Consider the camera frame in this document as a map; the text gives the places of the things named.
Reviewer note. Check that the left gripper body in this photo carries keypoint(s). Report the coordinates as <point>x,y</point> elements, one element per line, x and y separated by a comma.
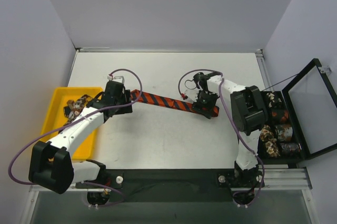
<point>127,101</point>

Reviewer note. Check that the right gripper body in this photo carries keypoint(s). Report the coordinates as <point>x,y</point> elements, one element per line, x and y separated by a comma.
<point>204,109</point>

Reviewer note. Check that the orange navy striped tie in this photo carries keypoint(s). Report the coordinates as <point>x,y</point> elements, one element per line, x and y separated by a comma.
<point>152,99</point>

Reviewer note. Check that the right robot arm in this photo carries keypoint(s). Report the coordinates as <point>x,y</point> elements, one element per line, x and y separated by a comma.
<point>246,111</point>

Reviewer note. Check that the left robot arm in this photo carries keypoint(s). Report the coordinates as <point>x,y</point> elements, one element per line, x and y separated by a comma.
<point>51,163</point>

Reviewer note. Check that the brown floral tie in tray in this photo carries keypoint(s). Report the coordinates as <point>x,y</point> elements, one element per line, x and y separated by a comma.
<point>73,108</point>

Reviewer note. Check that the yellow plastic tray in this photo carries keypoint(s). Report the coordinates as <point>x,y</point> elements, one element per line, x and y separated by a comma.
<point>56,118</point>

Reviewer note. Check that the brown floral rolled tie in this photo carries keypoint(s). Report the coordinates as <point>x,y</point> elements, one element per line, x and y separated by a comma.
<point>269,142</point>

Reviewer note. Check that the black tie storage box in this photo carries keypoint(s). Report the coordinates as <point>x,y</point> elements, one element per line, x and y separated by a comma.
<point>282,159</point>

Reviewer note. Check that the blue orange rolled tie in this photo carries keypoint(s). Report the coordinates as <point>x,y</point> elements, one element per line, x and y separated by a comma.
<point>283,132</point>

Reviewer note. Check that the dark rolled tie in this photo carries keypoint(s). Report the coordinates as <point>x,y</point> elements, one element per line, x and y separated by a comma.
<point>290,148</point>

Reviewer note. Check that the black framed glass box lid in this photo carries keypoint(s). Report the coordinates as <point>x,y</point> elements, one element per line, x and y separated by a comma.
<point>310,98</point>

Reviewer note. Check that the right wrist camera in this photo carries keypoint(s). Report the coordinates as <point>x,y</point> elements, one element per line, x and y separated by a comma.
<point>191,95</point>

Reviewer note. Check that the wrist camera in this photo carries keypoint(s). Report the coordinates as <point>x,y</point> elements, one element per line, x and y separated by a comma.
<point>119,79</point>
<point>191,95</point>

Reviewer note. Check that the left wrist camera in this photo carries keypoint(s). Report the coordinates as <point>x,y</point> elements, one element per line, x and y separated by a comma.
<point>119,79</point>

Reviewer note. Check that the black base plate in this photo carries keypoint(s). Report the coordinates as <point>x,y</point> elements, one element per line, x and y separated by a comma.
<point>173,186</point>

